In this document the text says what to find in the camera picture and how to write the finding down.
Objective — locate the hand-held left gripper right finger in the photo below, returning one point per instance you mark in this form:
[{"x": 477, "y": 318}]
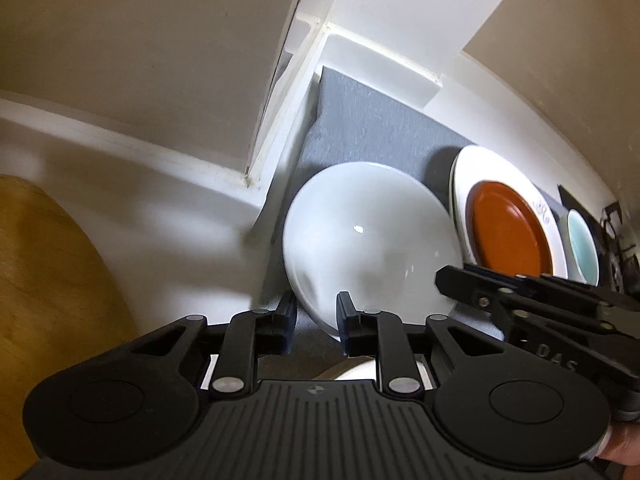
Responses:
[{"x": 344, "y": 318}]

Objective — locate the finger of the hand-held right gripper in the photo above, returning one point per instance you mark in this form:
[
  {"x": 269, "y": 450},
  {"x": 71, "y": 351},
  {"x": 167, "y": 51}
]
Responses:
[
  {"x": 452, "y": 282},
  {"x": 560, "y": 287}
]

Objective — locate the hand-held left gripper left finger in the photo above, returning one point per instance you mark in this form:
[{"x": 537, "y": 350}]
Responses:
[{"x": 289, "y": 324}]

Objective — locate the large white plate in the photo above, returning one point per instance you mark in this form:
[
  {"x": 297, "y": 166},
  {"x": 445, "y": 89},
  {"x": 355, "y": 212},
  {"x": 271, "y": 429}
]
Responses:
[
  {"x": 360, "y": 240},
  {"x": 462, "y": 185}
]

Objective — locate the person's right hand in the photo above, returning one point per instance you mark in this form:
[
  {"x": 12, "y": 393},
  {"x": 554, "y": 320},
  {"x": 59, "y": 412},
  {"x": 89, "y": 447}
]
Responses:
[{"x": 622, "y": 452}]

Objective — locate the teal bowl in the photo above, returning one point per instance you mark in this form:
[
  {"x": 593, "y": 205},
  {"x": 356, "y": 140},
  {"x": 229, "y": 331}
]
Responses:
[{"x": 582, "y": 250}]

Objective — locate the cream bowl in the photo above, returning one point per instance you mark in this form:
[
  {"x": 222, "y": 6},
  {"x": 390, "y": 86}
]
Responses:
[{"x": 357, "y": 371}]

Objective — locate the black metal rack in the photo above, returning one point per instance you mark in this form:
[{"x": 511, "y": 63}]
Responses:
[{"x": 622, "y": 250}]

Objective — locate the orange plate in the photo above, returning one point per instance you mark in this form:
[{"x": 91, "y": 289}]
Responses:
[{"x": 505, "y": 230}]

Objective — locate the black mat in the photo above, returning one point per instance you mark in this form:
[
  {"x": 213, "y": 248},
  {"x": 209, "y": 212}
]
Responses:
[{"x": 570, "y": 201}]

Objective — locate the grey mat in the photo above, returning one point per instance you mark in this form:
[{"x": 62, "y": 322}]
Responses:
[{"x": 360, "y": 125}]

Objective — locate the round wooden board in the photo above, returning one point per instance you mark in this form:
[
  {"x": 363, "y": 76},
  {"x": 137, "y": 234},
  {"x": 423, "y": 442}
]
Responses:
[{"x": 50, "y": 290}]

